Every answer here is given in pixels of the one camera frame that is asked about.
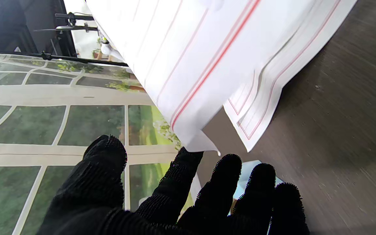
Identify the light blue label roll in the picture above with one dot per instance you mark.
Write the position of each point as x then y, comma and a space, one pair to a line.
248, 168

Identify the garden window backdrop banner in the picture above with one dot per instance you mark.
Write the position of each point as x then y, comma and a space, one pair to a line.
60, 124

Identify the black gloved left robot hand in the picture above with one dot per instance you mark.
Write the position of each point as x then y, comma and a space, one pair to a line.
90, 195

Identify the black backdrop stand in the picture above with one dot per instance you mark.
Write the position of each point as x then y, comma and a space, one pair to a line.
49, 56

